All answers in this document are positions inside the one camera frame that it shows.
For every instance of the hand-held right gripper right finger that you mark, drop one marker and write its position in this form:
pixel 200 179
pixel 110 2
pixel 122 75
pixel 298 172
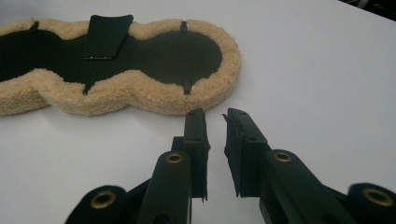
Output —
pixel 249 161

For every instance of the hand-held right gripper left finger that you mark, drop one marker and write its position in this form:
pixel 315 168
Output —
pixel 196 155

